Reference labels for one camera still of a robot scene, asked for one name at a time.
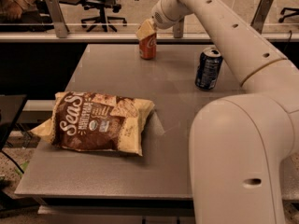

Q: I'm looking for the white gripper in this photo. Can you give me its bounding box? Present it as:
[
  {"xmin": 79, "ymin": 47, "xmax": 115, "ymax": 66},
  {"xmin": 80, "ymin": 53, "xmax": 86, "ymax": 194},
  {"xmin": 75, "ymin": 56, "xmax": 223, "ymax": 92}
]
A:
[{"xmin": 135, "ymin": 0, "xmax": 191, "ymax": 40}]

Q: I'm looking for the red coke can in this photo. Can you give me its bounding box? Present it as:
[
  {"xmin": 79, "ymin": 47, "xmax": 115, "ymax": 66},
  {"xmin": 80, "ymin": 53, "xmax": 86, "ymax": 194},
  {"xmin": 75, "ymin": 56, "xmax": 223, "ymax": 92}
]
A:
[{"xmin": 139, "ymin": 34, "xmax": 156, "ymax": 60}]

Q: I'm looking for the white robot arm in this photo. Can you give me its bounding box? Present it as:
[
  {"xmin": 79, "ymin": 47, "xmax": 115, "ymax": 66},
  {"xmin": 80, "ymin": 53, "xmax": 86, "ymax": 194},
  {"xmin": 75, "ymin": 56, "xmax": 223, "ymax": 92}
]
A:
[{"xmin": 151, "ymin": 0, "xmax": 299, "ymax": 224}]

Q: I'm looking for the blue pepsi can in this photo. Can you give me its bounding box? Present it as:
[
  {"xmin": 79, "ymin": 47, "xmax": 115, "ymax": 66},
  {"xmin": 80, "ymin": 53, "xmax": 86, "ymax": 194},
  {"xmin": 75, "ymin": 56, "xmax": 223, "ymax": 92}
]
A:
[{"xmin": 195, "ymin": 47, "xmax": 223, "ymax": 91}]

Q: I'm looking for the brown tortilla chips bag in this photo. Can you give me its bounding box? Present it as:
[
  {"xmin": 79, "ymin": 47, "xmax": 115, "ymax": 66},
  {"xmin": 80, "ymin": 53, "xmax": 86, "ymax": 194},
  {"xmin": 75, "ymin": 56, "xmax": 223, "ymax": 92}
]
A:
[{"xmin": 32, "ymin": 91, "xmax": 154, "ymax": 155}]

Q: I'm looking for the middle metal bracket post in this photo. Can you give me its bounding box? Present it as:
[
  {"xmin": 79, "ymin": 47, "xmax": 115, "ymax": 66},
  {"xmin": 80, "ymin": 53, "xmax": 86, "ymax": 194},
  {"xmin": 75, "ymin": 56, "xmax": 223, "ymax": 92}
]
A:
[{"xmin": 173, "ymin": 19, "xmax": 184, "ymax": 38}]

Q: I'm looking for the metal bracket post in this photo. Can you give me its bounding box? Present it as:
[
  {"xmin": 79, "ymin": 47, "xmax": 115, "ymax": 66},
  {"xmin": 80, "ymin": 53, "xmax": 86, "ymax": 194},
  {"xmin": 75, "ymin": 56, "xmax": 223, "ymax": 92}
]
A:
[
  {"xmin": 173, "ymin": 19, "xmax": 184, "ymax": 38},
  {"xmin": 250, "ymin": 0, "xmax": 274, "ymax": 34},
  {"xmin": 45, "ymin": 0, "xmax": 68, "ymax": 38}
]

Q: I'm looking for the left metal bracket post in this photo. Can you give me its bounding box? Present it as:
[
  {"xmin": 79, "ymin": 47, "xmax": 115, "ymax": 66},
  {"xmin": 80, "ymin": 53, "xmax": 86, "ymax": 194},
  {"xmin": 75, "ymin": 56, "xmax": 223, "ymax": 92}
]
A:
[{"xmin": 45, "ymin": 0, "xmax": 68, "ymax": 38}]

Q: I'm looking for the right metal bracket post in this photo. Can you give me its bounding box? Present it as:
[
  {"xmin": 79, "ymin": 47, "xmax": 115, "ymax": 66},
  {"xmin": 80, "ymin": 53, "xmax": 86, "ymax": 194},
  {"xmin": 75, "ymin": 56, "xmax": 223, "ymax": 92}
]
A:
[{"xmin": 250, "ymin": 0, "xmax": 274, "ymax": 34}]

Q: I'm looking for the black cable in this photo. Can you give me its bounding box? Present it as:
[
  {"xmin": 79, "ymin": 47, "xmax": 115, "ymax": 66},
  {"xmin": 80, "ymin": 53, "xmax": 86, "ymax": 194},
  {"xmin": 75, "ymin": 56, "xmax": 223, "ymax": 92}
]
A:
[{"xmin": 0, "ymin": 149, "xmax": 25, "ymax": 175}]

